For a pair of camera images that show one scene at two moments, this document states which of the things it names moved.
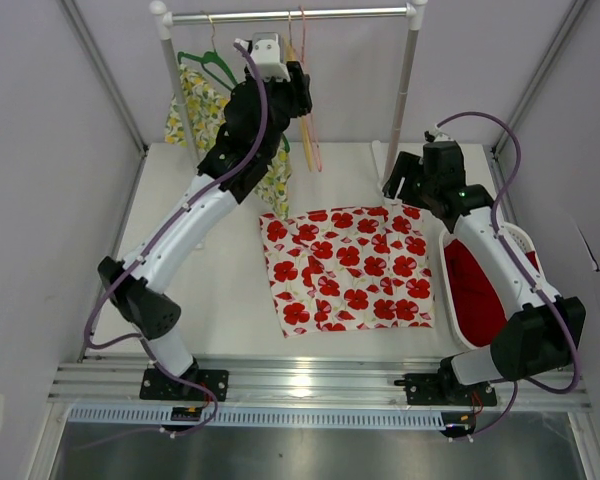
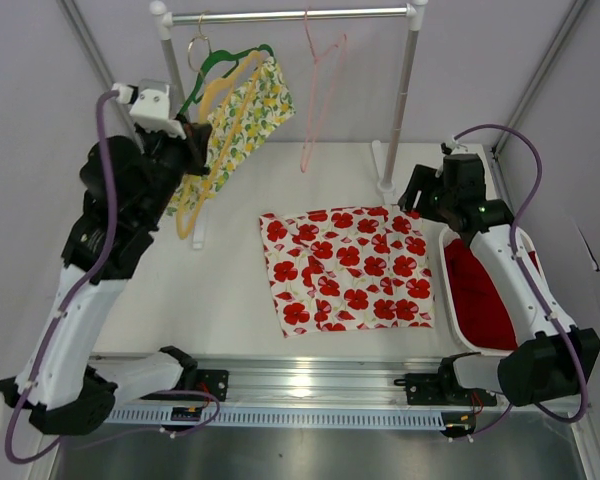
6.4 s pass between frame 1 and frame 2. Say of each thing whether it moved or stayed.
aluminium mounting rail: stayed
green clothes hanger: moved
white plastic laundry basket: stayed
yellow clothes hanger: moved
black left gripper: moved
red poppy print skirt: stayed
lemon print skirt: moved
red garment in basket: stayed
